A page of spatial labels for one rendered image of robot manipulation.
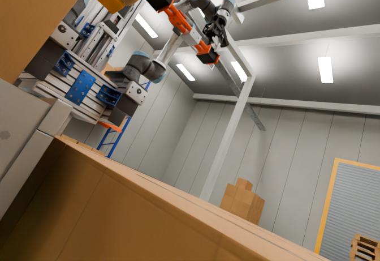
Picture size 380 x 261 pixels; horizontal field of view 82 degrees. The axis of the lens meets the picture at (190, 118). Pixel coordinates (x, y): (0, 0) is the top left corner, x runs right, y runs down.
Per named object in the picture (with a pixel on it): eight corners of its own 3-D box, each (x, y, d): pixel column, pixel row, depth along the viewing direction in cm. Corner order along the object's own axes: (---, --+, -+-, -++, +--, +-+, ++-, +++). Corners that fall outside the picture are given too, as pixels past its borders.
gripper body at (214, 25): (201, 33, 112) (209, 15, 116) (210, 44, 117) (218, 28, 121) (212, 29, 107) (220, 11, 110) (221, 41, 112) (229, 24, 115)
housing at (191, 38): (189, 33, 97) (193, 25, 98) (180, 36, 102) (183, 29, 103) (198, 44, 101) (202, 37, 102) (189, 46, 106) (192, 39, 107)
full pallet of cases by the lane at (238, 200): (241, 235, 662) (258, 180, 713) (214, 221, 728) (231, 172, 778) (253, 239, 746) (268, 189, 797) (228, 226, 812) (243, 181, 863)
